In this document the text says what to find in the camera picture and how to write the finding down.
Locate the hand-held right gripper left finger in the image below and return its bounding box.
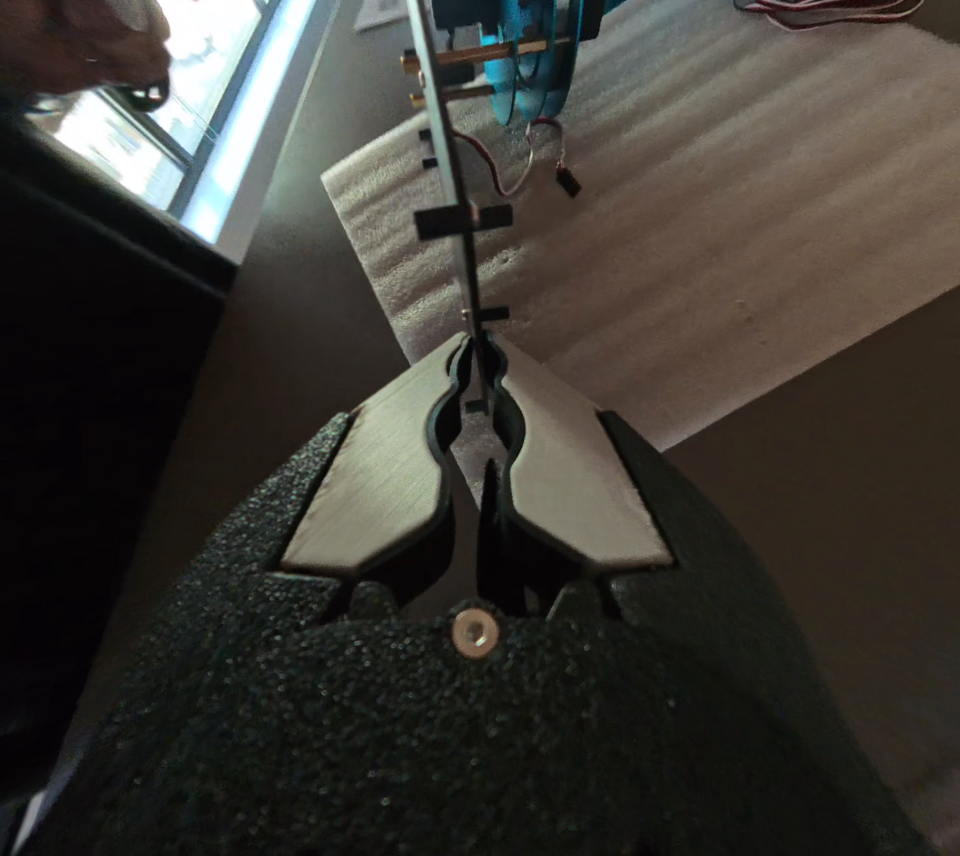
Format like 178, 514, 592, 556
279, 333, 472, 578

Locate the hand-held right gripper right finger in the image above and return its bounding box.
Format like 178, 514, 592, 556
483, 333, 675, 576

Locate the dark grey desk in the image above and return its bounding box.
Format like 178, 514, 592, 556
67, 0, 960, 835

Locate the person's left hand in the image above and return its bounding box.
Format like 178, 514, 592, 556
0, 0, 174, 98

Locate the large window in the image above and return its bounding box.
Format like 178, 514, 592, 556
52, 0, 363, 266

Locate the printed instruction manual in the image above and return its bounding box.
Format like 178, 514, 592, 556
354, 0, 412, 34

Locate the white foam sheet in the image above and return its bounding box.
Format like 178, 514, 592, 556
321, 0, 960, 454

